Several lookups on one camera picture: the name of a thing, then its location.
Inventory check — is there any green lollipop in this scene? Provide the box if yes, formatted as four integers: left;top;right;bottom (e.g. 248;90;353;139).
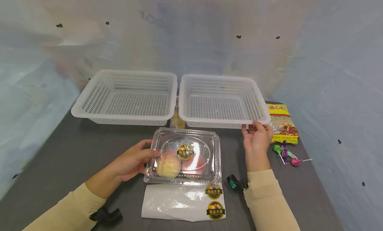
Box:
272;144;286;165

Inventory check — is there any purple lollipop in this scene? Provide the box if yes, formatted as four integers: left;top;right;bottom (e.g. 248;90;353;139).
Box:
281;141;291;164

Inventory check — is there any person's left forearm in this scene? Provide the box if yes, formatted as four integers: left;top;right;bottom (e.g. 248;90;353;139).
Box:
22;165;122;231

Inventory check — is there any yellowish clear packet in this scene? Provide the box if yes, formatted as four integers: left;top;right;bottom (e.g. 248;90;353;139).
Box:
170;95;186;129

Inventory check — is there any clear plastic clamshell box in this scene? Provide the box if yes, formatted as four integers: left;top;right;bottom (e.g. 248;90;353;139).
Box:
143;127;222;186

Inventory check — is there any person's right forearm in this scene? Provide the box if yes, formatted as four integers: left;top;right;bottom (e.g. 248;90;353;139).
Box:
243;155;302;231

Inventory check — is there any white sticker backing sheet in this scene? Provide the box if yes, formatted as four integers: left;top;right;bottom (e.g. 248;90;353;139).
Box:
141;183;227;222

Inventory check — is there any round black gold sticker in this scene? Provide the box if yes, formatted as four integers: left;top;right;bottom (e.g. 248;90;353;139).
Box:
176;144;195;161
205;185;224;200
206;201;226;221

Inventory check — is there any person's left hand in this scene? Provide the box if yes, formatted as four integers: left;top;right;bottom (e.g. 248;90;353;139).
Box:
113;139;161;183

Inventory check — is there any person's right hand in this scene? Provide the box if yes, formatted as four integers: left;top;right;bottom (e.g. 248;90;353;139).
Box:
241;120;274;159

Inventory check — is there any yellowish peach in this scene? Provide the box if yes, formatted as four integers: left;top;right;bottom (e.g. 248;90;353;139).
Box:
155;150;183;178

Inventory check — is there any white slotted plastic basket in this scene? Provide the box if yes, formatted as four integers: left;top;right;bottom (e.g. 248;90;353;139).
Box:
178;74;272;129
71;69;178;126

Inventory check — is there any yellow pasta packet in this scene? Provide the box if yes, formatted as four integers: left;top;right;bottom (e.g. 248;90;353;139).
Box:
267;104;299;145

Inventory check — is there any pink peach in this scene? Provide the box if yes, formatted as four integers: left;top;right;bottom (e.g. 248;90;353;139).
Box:
181;154;206;175

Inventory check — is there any pink lollipop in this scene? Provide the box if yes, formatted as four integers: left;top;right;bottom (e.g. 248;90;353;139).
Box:
290;158;313;167

